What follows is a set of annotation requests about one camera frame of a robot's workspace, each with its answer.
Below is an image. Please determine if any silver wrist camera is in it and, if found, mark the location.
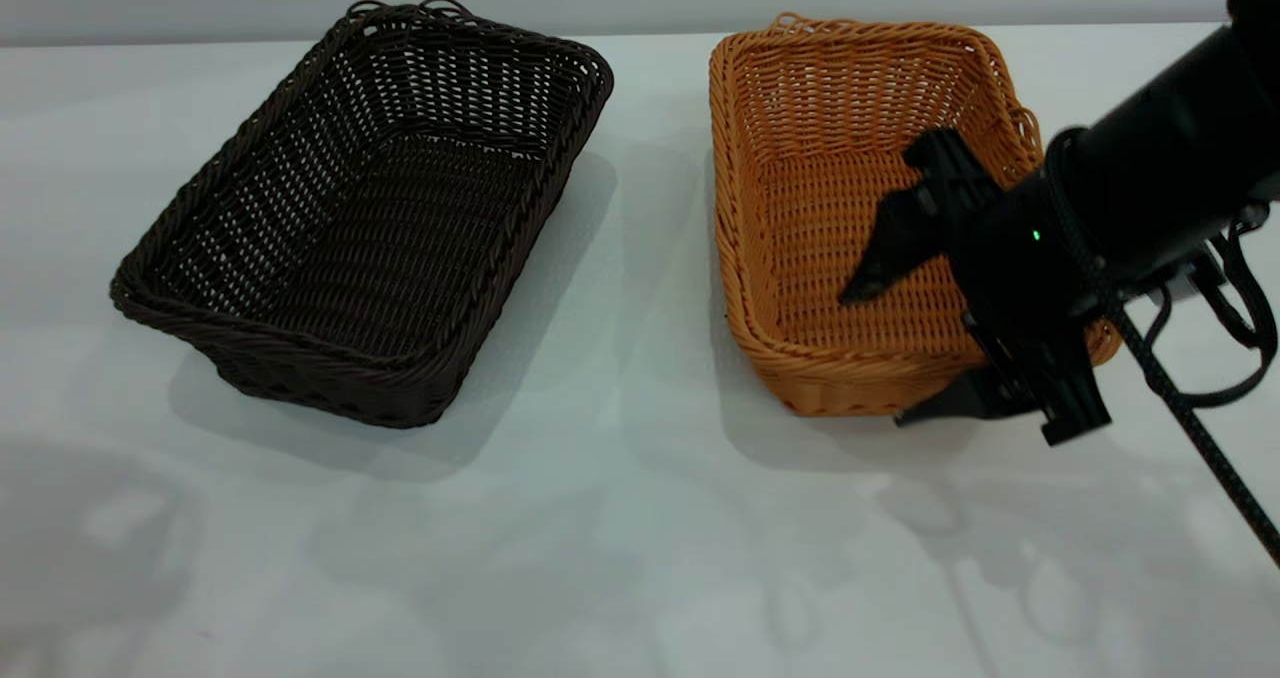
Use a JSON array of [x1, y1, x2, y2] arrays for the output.
[[1150, 253, 1229, 304]]

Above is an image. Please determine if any braided black cable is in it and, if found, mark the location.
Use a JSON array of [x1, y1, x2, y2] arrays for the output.
[[1050, 133, 1280, 567]]

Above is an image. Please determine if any black wicker basket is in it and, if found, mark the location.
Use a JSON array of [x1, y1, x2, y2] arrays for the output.
[[110, 0, 615, 430]]

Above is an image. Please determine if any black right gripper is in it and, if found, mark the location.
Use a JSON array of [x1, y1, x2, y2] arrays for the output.
[[838, 128, 1113, 447]]

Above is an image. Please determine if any thin black cable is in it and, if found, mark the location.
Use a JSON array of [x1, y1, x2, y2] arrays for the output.
[[1140, 213, 1280, 409]]

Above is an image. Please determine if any orange wicker basket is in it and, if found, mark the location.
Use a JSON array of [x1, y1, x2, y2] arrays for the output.
[[708, 14, 1124, 418]]

